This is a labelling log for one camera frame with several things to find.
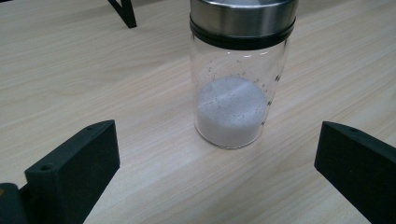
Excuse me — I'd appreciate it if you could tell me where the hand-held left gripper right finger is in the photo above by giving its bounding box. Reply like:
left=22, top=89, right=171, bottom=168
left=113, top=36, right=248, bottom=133
left=314, top=120, right=396, bottom=224

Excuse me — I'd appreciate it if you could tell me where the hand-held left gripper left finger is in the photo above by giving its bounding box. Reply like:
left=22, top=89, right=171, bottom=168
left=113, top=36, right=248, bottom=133
left=24, top=119, right=120, bottom=224

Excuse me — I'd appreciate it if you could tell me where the glass jar with white powder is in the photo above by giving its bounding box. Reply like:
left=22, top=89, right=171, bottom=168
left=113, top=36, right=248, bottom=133
left=189, top=0, right=299, bottom=149

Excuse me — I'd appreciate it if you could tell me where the small black shelf table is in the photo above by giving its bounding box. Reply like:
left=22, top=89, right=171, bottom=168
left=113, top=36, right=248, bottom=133
left=107, top=0, right=138, bottom=29

